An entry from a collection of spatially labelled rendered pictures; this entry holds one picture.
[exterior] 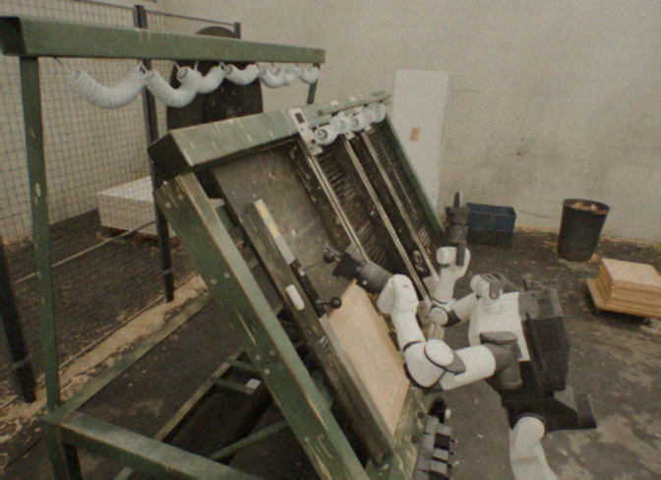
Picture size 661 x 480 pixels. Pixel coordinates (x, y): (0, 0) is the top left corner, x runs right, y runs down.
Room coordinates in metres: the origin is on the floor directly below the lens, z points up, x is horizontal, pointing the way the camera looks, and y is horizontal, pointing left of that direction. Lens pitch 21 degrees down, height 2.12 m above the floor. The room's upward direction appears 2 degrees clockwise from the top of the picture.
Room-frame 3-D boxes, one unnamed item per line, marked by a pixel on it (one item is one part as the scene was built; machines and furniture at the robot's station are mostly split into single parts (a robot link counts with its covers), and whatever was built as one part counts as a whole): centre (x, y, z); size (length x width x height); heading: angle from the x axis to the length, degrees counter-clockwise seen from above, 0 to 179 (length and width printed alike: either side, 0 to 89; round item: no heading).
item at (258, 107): (2.19, 0.52, 1.85); 0.80 x 0.06 x 0.80; 161
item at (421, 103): (5.53, -1.04, 1.03); 0.61 x 0.58 x 2.05; 162
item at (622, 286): (3.79, -2.78, 0.20); 0.61 x 0.53 x 0.40; 162
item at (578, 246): (5.08, -3.00, 0.33); 0.52 x 0.51 x 0.65; 162
